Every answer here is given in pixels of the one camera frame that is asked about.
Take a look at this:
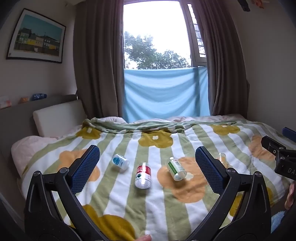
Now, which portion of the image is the light blue cloth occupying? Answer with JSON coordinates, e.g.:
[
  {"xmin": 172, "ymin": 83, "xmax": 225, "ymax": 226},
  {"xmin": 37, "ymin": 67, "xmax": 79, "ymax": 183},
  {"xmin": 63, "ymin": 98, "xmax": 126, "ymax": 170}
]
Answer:
[{"xmin": 122, "ymin": 66, "xmax": 211, "ymax": 122}]

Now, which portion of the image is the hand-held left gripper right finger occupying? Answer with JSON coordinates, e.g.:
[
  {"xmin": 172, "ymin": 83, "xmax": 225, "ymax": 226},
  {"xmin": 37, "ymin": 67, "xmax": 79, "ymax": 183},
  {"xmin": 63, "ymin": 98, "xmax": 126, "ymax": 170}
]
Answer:
[{"xmin": 187, "ymin": 146, "xmax": 271, "ymax": 241}]

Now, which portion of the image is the pink and white box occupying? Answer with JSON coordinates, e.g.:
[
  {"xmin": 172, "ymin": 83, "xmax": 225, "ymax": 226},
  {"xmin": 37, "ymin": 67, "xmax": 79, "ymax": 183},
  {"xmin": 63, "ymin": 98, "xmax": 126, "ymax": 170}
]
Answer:
[{"xmin": 0, "ymin": 95, "xmax": 12, "ymax": 109}]

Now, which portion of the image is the blue toy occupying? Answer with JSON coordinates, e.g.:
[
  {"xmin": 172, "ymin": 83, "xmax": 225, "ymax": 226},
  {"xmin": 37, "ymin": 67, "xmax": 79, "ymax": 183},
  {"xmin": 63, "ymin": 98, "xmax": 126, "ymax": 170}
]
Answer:
[{"xmin": 30, "ymin": 93, "xmax": 48, "ymax": 102}]

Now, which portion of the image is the brown curtain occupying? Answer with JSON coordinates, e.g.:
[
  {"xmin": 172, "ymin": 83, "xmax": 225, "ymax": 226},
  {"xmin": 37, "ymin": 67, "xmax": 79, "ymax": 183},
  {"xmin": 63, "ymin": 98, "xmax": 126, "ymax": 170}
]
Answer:
[
  {"xmin": 198, "ymin": 0, "xmax": 250, "ymax": 116},
  {"xmin": 73, "ymin": 0, "xmax": 127, "ymax": 124}
]

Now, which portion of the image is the floral striped blanket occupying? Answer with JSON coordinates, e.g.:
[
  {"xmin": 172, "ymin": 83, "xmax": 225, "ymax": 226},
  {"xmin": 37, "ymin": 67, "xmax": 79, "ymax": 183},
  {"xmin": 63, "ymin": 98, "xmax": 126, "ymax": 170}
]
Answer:
[{"xmin": 21, "ymin": 117, "xmax": 296, "ymax": 241}]

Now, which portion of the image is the blue towel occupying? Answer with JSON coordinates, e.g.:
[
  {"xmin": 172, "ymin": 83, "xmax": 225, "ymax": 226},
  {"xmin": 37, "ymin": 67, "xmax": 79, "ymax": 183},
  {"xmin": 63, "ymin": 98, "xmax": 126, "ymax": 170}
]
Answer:
[{"xmin": 270, "ymin": 210, "xmax": 287, "ymax": 234}]

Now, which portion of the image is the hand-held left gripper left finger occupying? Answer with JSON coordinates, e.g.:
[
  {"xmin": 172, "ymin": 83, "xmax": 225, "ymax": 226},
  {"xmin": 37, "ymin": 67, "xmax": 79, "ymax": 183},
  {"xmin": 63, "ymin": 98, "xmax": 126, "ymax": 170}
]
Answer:
[{"xmin": 24, "ymin": 145, "xmax": 109, "ymax": 241}]

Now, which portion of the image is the person's right hand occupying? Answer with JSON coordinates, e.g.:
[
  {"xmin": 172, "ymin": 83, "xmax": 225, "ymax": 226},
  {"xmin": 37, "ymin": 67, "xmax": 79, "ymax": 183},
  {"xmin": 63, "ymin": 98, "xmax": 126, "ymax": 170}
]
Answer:
[{"xmin": 284, "ymin": 182, "xmax": 296, "ymax": 209}]

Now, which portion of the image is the grey bed headboard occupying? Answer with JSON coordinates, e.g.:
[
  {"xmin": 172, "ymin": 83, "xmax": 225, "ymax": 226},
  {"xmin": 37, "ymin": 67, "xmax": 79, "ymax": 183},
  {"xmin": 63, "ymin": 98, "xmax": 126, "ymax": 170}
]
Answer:
[{"xmin": 0, "ymin": 94, "xmax": 80, "ymax": 202}]

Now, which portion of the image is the white window sash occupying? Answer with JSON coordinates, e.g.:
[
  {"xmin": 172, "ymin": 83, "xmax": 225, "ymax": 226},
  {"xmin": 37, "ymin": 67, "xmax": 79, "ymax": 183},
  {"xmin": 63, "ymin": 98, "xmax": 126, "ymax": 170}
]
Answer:
[{"xmin": 184, "ymin": 0, "xmax": 208, "ymax": 68}]

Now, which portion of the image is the white cup with blue label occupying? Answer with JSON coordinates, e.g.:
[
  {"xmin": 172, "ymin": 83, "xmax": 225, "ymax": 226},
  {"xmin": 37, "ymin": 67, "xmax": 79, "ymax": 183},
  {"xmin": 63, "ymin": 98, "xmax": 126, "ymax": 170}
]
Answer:
[{"xmin": 112, "ymin": 153, "xmax": 130, "ymax": 172}]

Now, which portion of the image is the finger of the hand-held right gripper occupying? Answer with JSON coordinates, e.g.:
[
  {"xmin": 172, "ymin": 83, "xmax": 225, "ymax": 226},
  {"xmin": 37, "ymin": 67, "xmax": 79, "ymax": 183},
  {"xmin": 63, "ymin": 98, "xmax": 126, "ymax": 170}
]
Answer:
[
  {"xmin": 261, "ymin": 136, "xmax": 296, "ymax": 160},
  {"xmin": 282, "ymin": 127, "xmax": 296, "ymax": 141}
]

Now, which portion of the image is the white cushion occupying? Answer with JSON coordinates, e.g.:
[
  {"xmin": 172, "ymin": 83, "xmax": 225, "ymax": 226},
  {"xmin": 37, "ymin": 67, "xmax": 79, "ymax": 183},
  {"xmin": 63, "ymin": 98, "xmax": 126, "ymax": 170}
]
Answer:
[{"xmin": 33, "ymin": 100, "xmax": 88, "ymax": 138}]

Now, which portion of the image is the framed picture of houses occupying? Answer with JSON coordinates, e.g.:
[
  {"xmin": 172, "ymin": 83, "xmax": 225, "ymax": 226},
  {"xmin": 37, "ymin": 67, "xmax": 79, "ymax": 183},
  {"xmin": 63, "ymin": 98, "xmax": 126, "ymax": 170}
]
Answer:
[{"xmin": 6, "ymin": 9, "xmax": 67, "ymax": 64}]

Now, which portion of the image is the dark wall ornament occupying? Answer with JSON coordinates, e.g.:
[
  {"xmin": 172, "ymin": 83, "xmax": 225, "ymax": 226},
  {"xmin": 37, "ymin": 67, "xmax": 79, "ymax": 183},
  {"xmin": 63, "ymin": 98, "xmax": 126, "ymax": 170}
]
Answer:
[{"xmin": 239, "ymin": 0, "xmax": 251, "ymax": 12}]

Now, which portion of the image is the tree outside window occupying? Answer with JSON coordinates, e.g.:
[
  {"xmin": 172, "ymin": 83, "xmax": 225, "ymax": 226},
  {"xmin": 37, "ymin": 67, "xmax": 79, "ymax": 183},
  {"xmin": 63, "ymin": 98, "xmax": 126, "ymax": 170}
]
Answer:
[{"xmin": 124, "ymin": 31, "xmax": 193, "ymax": 70}]

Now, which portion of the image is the white bottle red label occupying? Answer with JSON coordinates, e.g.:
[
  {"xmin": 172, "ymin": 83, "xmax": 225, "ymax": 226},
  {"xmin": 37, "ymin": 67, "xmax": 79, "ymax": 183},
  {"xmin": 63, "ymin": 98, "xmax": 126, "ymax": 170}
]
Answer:
[{"xmin": 134, "ymin": 162, "xmax": 152, "ymax": 189}]

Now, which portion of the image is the white bottle green label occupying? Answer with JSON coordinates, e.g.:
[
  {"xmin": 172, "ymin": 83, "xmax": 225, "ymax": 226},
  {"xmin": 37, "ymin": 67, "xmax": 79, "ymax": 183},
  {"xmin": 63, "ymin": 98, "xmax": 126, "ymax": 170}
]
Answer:
[{"xmin": 167, "ymin": 157, "xmax": 187, "ymax": 181}]

